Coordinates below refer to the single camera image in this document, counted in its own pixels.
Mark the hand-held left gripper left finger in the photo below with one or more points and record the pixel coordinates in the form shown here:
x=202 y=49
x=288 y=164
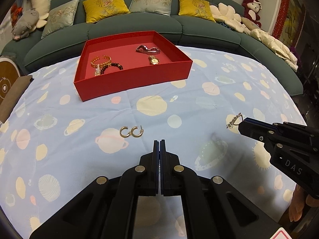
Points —
x=155 y=159

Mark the grey pig plush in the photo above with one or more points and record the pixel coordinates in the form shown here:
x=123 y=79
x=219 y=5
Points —
x=23 y=25

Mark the white flower cushion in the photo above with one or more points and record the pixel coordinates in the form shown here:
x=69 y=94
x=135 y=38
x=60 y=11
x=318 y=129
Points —
x=223 y=11
x=236 y=23

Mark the gold hoop earring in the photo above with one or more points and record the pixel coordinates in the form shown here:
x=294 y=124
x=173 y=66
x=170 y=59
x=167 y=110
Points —
x=122 y=134
x=133 y=135

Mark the red white card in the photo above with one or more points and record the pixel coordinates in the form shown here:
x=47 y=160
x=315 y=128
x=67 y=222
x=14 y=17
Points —
x=281 y=235

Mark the brown cushion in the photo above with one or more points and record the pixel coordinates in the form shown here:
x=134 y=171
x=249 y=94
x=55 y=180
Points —
x=250 y=23

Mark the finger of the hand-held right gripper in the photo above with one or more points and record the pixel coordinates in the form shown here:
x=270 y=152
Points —
x=259 y=124
x=251 y=132

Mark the brown board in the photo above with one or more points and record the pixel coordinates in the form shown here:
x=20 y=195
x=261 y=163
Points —
x=12 y=97

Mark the red cardboard box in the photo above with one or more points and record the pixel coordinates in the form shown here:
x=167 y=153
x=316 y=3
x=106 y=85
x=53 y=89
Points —
x=119 y=87

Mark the red wall hanging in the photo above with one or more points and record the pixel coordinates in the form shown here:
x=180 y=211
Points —
x=280 y=12

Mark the yellow embroidered pillow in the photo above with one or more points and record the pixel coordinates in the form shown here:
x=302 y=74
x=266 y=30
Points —
x=104 y=6
x=195 y=6

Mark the brown band wristwatch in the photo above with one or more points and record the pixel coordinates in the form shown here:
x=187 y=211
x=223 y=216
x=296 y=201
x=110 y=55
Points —
x=149 y=51

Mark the person's right hand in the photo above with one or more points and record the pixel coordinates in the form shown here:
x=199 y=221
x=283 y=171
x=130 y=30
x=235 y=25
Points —
x=299 y=204

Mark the red monkey plush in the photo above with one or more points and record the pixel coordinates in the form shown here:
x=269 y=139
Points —
x=251 y=12

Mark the white device with wooden disc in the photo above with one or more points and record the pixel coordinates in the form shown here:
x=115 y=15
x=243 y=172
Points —
x=6 y=72

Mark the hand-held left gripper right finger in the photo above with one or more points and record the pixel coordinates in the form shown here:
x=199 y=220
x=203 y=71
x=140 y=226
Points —
x=163 y=159

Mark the gold wristwatch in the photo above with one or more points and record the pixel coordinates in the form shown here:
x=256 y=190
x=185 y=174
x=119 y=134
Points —
x=153 y=60

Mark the gold bangle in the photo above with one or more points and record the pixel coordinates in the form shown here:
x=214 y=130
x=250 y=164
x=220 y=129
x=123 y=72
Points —
x=109 y=59

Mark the silver drop earring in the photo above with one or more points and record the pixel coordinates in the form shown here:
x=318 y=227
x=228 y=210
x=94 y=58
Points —
x=230 y=124

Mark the grey-green embroidered pillow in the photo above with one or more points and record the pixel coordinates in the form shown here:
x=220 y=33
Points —
x=150 y=0
x=59 y=17

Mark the dark framed picture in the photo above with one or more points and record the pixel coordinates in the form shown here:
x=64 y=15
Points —
x=297 y=25

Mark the cream quilted blanket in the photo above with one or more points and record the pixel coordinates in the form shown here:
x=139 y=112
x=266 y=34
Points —
x=271 y=44

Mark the green sofa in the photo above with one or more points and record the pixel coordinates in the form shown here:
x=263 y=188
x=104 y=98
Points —
x=137 y=27

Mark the red ornament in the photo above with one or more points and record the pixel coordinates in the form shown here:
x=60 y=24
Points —
x=17 y=10

